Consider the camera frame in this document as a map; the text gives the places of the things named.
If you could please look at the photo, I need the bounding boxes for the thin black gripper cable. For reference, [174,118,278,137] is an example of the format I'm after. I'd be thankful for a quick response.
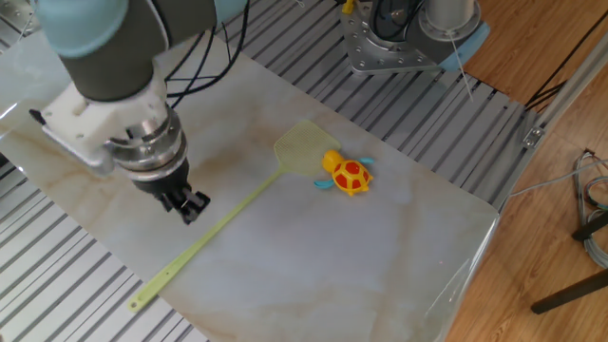
[163,26,229,96]

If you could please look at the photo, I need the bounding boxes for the black floor cables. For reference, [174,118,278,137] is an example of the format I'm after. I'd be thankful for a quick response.
[523,9,608,114]

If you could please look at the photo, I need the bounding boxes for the grey floor cable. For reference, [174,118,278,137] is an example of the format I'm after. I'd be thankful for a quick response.
[506,158,608,199]

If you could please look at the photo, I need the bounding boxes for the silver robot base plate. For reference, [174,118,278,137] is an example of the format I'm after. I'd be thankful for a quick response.
[340,0,446,76]

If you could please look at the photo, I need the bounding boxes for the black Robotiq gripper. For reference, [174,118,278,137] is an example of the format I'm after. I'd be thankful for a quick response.
[132,158,212,225]

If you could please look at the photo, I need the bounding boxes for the glossy marble pattern mat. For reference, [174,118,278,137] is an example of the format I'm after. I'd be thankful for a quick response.
[0,28,501,342]

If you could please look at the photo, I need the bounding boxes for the silver perforated metal plate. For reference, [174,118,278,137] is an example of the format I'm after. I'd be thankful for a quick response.
[0,0,42,37]

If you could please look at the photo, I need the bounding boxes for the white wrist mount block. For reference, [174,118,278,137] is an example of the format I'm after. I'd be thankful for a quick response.
[28,78,170,179]

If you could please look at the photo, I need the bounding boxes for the aluminium frame post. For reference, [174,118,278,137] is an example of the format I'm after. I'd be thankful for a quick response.
[493,31,608,213]

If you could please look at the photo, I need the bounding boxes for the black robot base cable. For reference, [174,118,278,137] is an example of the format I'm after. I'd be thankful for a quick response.
[369,0,427,42]

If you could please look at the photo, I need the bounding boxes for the yellow red turtle toy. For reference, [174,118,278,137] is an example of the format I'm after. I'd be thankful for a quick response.
[313,149,376,198]

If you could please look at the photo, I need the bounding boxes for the silver wrist coupling ring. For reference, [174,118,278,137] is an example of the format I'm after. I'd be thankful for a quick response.
[106,106,188,183]

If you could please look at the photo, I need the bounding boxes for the pale green plastic flyswatter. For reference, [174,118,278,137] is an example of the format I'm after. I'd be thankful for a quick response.
[126,119,343,314]

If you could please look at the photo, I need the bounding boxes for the coiled grey cable bundle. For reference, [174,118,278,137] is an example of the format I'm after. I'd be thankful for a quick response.
[571,148,608,271]

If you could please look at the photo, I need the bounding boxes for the thick black gripper cable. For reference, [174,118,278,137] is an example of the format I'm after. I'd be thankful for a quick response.
[163,0,251,111]

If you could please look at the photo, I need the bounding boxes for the white cable tie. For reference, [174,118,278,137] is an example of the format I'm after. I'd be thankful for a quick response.
[446,28,477,104]

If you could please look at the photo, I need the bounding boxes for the black floor bar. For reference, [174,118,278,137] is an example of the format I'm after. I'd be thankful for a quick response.
[571,210,608,243]
[530,267,608,316]

